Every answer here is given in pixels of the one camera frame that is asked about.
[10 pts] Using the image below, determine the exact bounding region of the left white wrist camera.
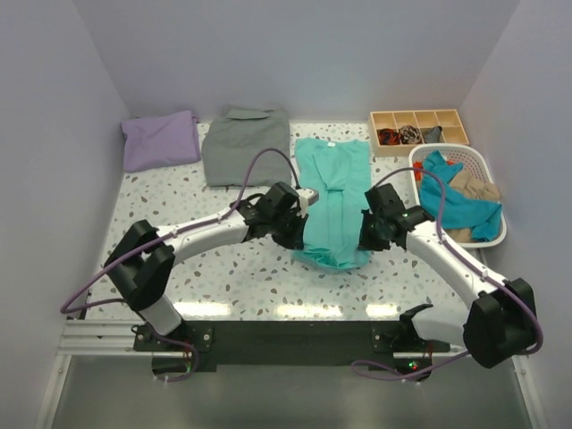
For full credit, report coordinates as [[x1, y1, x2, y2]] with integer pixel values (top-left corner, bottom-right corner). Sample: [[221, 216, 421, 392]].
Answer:
[[296, 188, 319, 212]]

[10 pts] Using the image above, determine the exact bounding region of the red garment in basket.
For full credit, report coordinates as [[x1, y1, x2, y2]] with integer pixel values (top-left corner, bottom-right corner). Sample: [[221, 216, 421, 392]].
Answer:
[[413, 161, 424, 182]]

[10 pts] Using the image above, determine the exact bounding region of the blue t shirt in basket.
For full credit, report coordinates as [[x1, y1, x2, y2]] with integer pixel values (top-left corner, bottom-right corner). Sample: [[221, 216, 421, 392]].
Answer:
[[419, 151, 502, 243]]

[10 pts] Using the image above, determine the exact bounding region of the grey shirt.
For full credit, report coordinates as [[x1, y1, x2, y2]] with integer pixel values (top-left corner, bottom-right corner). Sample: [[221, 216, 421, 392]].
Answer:
[[202, 105, 291, 188]]

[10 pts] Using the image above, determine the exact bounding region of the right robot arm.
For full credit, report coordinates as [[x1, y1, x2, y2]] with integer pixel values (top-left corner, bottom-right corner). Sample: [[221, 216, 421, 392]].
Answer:
[[359, 184, 543, 368]]

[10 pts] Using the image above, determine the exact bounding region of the aluminium frame rail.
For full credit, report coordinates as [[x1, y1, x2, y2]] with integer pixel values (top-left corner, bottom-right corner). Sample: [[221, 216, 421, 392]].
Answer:
[[33, 249, 533, 429]]

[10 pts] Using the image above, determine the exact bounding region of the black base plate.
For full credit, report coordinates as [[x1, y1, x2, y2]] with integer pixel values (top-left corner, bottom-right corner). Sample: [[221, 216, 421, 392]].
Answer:
[[131, 321, 450, 374]]

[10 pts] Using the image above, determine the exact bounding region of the beige garment in basket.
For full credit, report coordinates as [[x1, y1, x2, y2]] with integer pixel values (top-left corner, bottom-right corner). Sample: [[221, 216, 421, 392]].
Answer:
[[449, 170, 501, 202]]

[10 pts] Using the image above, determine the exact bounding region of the white laundry basket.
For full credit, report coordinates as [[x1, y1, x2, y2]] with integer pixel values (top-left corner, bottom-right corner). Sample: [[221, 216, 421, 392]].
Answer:
[[408, 144, 507, 248]]

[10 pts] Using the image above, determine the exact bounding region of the teal t shirt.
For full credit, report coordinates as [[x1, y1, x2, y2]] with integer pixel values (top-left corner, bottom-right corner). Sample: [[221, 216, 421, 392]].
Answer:
[[293, 139, 372, 271]]

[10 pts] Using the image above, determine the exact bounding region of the folded purple shirt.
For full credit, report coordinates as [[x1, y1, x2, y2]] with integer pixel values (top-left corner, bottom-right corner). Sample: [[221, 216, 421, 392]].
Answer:
[[122, 111, 201, 172]]

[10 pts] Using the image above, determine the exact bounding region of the wooden compartment box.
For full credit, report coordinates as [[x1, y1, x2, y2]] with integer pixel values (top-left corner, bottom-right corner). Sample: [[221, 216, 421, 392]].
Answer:
[[368, 109, 470, 157]]

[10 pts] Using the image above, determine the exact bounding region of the patterned cloth in box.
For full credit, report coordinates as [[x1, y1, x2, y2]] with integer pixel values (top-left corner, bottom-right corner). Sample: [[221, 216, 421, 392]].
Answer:
[[399, 125, 423, 145]]

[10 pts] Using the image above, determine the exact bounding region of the grey cloth in box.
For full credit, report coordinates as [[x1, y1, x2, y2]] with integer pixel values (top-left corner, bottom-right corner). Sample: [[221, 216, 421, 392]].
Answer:
[[423, 126, 442, 144]]

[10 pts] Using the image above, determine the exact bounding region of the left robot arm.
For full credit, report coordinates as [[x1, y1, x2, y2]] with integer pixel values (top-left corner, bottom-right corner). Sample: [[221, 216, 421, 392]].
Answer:
[[103, 181, 319, 350]]

